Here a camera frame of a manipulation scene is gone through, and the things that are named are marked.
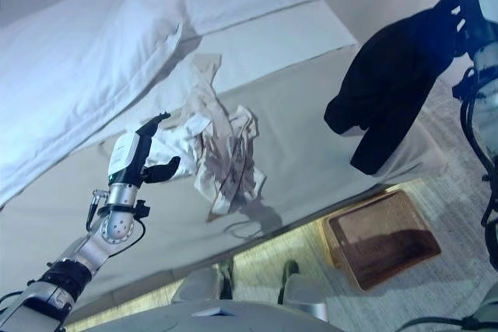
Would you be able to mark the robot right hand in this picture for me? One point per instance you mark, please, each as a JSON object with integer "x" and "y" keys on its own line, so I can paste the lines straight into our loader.
{"x": 474, "y": 17}

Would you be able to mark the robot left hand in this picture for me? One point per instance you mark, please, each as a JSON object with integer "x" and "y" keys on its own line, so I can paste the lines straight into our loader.
{"x": 126, "y": 157}

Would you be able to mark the cream garment with brown lettering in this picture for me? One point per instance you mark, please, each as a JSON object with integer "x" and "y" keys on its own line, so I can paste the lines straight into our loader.
{"x": 225, "y": 161}

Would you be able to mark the black garment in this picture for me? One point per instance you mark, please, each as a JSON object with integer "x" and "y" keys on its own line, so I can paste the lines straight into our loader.
{"x": 389, "y": 87}

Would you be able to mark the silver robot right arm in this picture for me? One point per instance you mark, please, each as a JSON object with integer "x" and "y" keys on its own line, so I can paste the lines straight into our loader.
{"x": 486, "y": 91}

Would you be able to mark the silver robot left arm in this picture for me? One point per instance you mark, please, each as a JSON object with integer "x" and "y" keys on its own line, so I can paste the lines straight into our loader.
{"x": 81, "y": 250}

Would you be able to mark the bed with beige cover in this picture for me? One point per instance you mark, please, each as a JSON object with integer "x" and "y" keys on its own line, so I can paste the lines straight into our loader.
{"x": 303, "y": 122}

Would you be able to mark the wooden laundry basket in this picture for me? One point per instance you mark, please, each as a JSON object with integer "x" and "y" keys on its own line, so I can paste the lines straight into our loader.
{"x": 383, "y": 238}

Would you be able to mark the white duvet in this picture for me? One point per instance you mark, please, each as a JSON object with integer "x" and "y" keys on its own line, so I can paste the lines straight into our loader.
{"x": 85, "y": 56}

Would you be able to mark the silver robot left leg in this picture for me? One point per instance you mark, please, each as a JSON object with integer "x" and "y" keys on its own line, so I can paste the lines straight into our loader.
{"x": 194, "y": 285}

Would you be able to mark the silver robot leg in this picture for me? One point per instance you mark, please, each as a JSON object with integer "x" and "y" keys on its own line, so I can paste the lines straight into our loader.
{"x": 303, "y": 297}
{"x": 194, "y": 285}

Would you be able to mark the grey robot torso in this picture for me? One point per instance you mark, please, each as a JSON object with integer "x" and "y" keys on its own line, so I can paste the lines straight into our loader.
{"x": 194, "y": 318}

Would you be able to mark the grey woven rug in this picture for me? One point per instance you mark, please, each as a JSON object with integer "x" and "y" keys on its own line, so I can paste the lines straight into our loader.
{"x": 459, "y": 200}

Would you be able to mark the silver robot right leg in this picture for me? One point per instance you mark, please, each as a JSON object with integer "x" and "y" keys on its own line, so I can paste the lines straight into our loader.
{"x": 303, "y": 297}

